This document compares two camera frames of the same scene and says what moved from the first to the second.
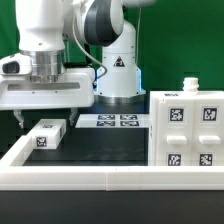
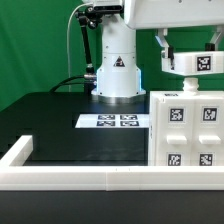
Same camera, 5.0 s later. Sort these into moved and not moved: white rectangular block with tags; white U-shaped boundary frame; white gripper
Moved: white rectangular block with tags; white gripper
Not moved: white U-shaped boundary frame
